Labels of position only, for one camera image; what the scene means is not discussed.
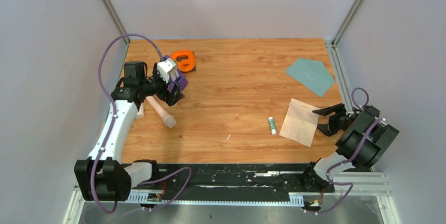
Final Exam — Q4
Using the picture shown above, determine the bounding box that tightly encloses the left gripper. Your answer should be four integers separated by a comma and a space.
139, 63, 184, 106

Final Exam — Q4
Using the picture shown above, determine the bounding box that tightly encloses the beige letter paper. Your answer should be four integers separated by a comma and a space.
279, 98, 319, 147

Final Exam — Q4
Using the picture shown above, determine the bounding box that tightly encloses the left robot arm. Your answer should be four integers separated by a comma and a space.
74, 58, 187, 201

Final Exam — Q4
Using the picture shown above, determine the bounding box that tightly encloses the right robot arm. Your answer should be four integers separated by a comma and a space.
299, 104, 400, 192

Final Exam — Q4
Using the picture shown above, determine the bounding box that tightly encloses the grey-green envelope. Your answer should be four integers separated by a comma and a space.
285, 57, 335, 97

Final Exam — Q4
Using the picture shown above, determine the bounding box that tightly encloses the purple stand with device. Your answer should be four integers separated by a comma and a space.
164, 55, 188, 93

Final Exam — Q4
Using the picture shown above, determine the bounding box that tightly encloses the pink toy microphone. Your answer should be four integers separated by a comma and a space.
146, 96, 177, 128

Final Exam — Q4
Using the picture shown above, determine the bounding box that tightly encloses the white blue toy brick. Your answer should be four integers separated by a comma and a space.
135, 104, 145, 118

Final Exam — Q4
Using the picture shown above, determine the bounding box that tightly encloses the white green glue stick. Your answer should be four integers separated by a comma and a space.
268, 117, 277, 136

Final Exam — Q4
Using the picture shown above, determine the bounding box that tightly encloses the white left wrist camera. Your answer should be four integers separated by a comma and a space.
156, 58, 179, 83

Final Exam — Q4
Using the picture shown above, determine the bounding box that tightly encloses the aluminium frame rail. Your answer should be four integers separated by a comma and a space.
63, 172, 400, 223

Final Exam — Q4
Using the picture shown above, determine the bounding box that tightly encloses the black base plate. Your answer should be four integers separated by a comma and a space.
138, 163, 334, 202

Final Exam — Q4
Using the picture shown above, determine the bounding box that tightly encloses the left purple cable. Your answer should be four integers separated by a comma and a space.
89, 33, 192, 215

